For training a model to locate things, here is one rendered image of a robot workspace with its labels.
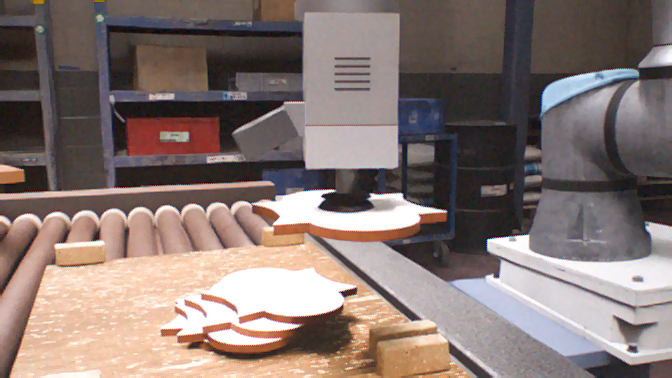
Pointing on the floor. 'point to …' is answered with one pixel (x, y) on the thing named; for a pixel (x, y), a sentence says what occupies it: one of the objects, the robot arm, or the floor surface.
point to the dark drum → (477, 183)
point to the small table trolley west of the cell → (449, 198)
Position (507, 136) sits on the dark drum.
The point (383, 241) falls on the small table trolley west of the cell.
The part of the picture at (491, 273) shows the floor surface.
